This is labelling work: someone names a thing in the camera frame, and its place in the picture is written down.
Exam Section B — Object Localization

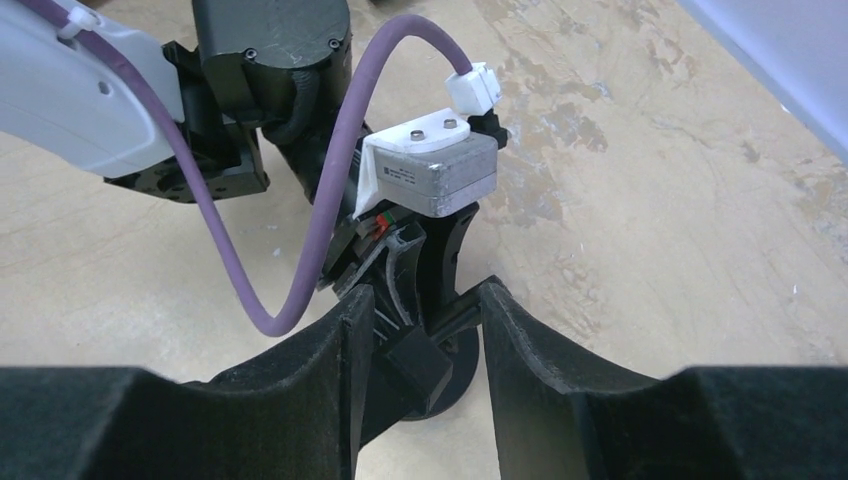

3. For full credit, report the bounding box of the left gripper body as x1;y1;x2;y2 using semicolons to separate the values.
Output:
317;202;480;332

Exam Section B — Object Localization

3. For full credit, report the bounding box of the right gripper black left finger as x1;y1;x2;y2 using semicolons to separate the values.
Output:
1;286;374;479

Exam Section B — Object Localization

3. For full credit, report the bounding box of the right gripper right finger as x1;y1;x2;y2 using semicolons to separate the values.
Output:
480;283;847;479

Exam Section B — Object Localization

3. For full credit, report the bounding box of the black round base stand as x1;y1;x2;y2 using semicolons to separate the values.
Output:
360;290;481;446

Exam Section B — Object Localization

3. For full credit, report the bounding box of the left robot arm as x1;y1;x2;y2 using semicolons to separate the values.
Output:
1;1;474;337

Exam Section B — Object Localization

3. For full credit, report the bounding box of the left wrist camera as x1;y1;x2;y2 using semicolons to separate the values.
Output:
352;62;509;218

